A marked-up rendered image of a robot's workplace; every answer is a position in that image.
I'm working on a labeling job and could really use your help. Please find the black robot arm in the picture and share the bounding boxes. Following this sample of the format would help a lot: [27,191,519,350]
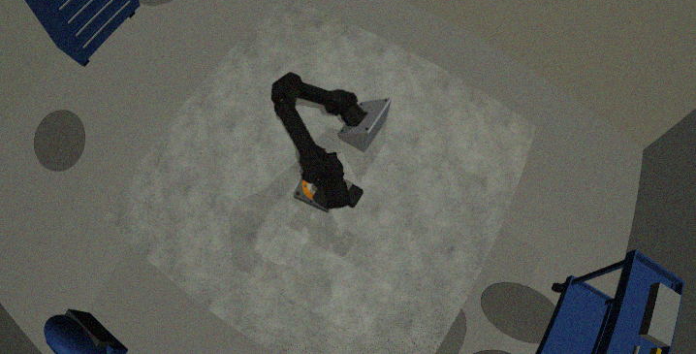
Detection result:
[271,73,368,209]

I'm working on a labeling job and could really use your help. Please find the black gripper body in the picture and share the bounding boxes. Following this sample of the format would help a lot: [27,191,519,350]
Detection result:
[302,173,364,208]

